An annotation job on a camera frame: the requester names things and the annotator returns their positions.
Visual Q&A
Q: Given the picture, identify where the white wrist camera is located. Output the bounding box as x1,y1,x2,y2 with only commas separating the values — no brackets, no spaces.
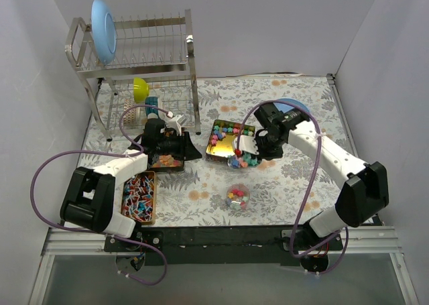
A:
165,115,187,133
233,135,259,156

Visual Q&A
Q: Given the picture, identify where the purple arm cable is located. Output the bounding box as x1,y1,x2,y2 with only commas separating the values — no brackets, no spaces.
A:
234,101,349,276
30,105,174,285

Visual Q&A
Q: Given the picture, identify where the gold tin of wrapped candies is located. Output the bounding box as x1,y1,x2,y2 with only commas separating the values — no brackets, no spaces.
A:
121,171,157,225

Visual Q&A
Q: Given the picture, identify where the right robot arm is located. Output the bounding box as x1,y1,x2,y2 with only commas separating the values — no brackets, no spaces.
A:
254,100,389,250

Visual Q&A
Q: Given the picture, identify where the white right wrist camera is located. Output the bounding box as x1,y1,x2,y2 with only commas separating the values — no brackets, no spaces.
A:
233,135,259,156

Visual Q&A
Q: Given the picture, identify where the patterned tape roll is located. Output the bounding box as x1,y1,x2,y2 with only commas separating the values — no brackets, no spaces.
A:
123,99,139,125

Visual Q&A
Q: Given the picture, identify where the blue plate on mat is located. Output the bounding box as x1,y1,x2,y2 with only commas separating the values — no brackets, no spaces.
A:
274,98,310,113

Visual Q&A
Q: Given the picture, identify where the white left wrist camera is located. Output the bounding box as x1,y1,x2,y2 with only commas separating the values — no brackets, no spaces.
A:
165,115,187,133

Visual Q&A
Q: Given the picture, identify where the black metal base rail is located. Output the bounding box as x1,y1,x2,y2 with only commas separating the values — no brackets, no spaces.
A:
103,225,345,267

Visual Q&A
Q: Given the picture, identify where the blue plate in rack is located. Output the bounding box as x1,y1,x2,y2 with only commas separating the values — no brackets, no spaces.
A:
91,0,117,65

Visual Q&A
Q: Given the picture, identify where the clear glass jar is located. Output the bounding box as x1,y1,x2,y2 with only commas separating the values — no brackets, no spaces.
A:
225,184,251,210

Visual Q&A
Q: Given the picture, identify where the steel dish rack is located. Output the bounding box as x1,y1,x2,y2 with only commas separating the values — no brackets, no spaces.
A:
65,9,201,141

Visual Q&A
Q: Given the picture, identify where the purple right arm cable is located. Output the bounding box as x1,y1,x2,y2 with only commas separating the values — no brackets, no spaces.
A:
234,101,349,276

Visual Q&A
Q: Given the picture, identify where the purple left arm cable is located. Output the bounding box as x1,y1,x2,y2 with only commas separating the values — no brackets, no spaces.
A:
30,105,174,285

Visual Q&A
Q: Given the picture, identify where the teal and white cup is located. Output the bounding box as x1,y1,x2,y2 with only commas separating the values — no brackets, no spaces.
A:
144,96,166,120

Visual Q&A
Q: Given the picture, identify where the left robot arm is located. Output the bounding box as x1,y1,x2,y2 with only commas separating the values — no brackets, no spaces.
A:
60,119,202,251

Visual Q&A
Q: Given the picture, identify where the tin of gummy candies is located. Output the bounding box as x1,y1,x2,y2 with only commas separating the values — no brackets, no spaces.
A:
148,154,184,174

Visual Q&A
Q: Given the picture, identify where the silver metal scoop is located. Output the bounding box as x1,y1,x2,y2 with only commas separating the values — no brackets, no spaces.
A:
227,155,262,169

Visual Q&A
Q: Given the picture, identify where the yellow-green bowl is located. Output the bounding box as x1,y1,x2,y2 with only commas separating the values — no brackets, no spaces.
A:
133,77,150,103

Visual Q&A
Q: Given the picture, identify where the tin of colourful star candies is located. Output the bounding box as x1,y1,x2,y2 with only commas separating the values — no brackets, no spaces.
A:
206,119,257,165

